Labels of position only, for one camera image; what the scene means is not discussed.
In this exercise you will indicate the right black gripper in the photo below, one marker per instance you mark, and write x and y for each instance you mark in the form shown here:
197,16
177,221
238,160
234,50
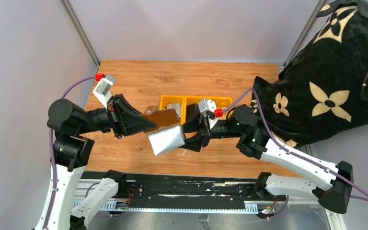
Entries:
205,131

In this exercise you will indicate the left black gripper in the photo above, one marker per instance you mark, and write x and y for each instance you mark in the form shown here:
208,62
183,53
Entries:
116,115

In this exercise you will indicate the brown leather card holder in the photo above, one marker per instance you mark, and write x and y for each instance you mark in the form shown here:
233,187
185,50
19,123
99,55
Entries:
163,119

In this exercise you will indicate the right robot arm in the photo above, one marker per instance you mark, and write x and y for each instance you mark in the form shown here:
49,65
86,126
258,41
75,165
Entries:
326,182

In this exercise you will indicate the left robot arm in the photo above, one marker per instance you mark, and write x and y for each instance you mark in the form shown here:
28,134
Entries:
70,151

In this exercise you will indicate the silver cards in left bin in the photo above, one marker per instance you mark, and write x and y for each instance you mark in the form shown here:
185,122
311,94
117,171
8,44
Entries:
177,107

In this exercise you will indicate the middle yellow bin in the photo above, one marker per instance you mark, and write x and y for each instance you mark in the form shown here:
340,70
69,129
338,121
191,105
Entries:
193,101

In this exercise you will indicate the yellow bin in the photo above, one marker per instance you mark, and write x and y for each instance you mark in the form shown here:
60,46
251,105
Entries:
193,101
221,102
177,102

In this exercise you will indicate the right yellow bin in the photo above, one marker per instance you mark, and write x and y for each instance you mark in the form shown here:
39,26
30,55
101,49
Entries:
221,102

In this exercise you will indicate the left yellow bin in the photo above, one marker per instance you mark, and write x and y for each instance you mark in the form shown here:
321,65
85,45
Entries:
177,102

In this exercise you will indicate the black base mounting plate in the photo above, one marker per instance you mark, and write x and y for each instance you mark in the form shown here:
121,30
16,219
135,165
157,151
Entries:
193,192

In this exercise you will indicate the black floral blanket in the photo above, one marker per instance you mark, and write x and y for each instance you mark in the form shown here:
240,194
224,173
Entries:
323,91

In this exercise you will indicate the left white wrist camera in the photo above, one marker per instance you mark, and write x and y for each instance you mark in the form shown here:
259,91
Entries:
102,89

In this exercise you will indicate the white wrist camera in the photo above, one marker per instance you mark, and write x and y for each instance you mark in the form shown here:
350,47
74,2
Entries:
102,89
207,108

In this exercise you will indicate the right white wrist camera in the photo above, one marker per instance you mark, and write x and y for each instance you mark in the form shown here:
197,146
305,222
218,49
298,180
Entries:
207,108

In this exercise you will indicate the aluminium frame rail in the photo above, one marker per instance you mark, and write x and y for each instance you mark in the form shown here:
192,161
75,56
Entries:
80,198

